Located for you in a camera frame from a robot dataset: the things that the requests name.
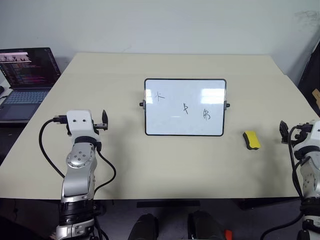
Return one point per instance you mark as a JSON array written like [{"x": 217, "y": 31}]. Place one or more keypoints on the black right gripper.
[{"x": 301, "y": 131}]

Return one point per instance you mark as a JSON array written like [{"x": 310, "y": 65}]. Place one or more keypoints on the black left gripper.
[{"x": 100, "y": 126}]

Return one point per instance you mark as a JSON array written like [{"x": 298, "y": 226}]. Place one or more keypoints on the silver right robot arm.
[{"x": 311, "y": 175}]

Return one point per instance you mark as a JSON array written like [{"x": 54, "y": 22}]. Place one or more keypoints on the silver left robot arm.
[{"x": 78, "y": 160}]

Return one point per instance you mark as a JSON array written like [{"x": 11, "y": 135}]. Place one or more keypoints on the yellow and black eraser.
[{"x": 252, "y": 140}]

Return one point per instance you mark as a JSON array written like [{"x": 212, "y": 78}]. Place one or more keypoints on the brown cardboard piece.
[{"x": 317, "y": 98}]

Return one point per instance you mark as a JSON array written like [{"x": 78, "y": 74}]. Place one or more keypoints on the black panel beside table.
[{"x": 310, "y": 72}]

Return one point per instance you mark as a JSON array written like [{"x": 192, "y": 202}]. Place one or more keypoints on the open grey laptop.
[{"x": 25, "y": 82}]

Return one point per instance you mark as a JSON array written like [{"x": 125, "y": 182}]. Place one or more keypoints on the small black-framed whiteboard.
[{"x": 185, "y": 107}]

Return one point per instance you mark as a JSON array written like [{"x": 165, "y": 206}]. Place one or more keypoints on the small orange object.
[{"x": 228, "y": 235}]

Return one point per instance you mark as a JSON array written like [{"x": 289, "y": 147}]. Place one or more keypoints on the dark rounded shape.
[
  {"x": 143, "y": 227},
  {"x": 206, "y": 226}
]

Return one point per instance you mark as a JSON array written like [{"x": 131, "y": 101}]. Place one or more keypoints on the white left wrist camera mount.
[{"x": 80, "y": 122}]

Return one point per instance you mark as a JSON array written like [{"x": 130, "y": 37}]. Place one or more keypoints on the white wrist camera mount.
[
  {"x": 80, "y": 122},
  {"x": 315, "y": 136}
]

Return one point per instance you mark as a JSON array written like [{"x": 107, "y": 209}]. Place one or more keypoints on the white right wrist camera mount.
[{"x": 315, "y": 136}]

